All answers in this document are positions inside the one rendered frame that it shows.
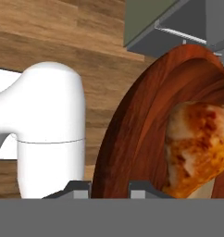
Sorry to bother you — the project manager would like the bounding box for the grey green cupboard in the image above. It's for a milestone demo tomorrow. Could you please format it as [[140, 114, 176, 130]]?
[[122, 0, 224, 69]]

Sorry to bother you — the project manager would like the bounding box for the silver cupboard handle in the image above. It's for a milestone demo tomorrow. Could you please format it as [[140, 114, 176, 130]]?
[[154, 25, 208, 44]]

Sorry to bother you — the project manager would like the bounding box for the white rounded object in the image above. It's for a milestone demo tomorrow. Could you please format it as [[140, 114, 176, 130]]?
[[0, 61, 87, 200]]

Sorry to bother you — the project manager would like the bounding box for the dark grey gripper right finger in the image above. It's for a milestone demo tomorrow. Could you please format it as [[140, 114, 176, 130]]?
[[128, 180, 176, 200]]

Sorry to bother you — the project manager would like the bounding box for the roasted chicken drumstick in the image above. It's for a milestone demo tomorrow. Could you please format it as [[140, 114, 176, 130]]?
[[162, 100, 224, 200]]

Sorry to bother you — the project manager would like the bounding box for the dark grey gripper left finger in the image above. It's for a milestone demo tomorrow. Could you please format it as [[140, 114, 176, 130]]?
[[42, 180, 93, 200]]

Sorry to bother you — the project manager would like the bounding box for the brown wooden plate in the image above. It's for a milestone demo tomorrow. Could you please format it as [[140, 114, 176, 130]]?
[[91, 44, 224, 200]]

